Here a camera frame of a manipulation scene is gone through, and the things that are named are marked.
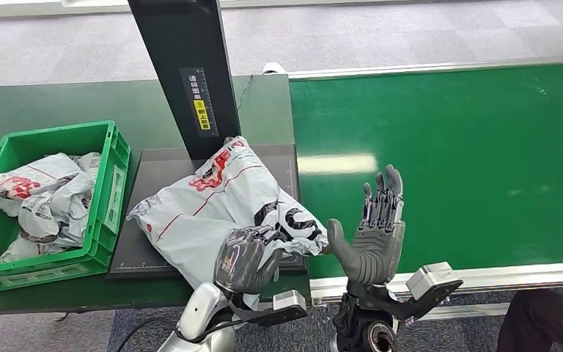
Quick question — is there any green conveyor belt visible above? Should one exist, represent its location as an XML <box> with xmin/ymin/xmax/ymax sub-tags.
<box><xmin>288</xmin><ymin>62</ymin><xmax>563</xmax><ymax>280</ymax></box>

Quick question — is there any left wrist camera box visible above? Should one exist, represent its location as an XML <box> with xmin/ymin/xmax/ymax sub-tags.
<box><xmin>242</xmin><ymin>290</ymin><xmax>309</xmax><ymax>328</ymax></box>

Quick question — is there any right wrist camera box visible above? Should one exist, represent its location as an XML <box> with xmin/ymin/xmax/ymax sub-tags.
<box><xmin>397</xmin><ymin>261</ymin><xmax>464</xmax><ymax>319</ymax></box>

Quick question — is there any aluminium conveyor rail thin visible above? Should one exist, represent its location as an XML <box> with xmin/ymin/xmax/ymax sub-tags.
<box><xmin>288</xmin><ymin>54</ymin><xmax>563</xmax><ymax>80</ymax></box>

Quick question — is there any white mailer bag red print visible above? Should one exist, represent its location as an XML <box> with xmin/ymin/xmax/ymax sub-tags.
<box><xmin>0</xmin><ymin>153</ymin><xmax>86</xmax><ymax>219</ymax></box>

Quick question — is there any black scanner post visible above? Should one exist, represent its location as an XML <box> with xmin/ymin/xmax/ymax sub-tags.
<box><xmin>127</xmin><ymin>0</ymin><xmax>242</xmax><ymax>161</ymax></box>

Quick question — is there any green plastic crate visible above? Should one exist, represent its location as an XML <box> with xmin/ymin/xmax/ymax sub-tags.
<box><xmin>0</xmin><ymin>120</ymin><xmax>132</xmax><ymax>293</ymax></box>

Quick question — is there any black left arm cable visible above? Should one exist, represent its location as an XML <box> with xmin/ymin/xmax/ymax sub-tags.
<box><xmin>115</xmin><ymin>316</ymin><xmax>243</xmax><ymax>352</ymax></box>

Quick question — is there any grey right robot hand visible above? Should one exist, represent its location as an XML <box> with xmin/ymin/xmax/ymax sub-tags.
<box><xmin>326</xmin><ymin>164</ymin><xmax>406</xmax><ymax>287</ymax></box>

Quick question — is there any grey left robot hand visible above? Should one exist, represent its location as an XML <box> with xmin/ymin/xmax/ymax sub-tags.
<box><xmin>213</xmin><ymin>225</ymin><xmax>285</xmax><ymax>296</ymax></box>

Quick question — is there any thin black table cable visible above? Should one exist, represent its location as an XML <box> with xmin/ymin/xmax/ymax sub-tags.
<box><xmin>236</xmin><ymin>74</ymin><xmax>254</xmax><ymax>111</ymax></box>

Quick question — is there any aluminium conveyor rail wide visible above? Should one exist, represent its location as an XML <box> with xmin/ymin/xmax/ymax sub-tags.
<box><xmin>309</xmin><ymin>261</ymin><xmax>563</xmax><ymax>303</ymax></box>

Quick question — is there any black scanner base plate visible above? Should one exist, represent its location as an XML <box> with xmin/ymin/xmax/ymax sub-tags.
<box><xmin>106</xmin><ymin>143</ymin><xmax>308</xmax><ymax>281</ymax></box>

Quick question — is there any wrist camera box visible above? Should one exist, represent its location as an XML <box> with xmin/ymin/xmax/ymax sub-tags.
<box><xmin>242</xmin><ymin>290</ymin><xmax>309</xmax><ymax>328</ymax></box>
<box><xmin>397</xmin><ymin>261</ymin><xmax>464</xmax><ymax>319</ymax></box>

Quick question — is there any white mailer package black print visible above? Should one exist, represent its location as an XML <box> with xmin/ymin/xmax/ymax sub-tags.
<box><xmin>127</xmin><ymin>136</ymin><xmax>330</xmax><ymax>311</ymax></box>

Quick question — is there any crumpled white mailer bag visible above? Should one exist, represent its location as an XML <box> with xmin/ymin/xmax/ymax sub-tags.
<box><xmin>0</xmin><ymin>234</ymin><xmax>71</xmax><ymax>264</ymax></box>
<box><xmin>16</xmin><ymin>172</ymin><xmax>95</xmax><ymax>249</ymax></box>
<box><xmin>69</xmin><ymin>152</ymin><xmax>103</xmax><ymax>210</ymax></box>

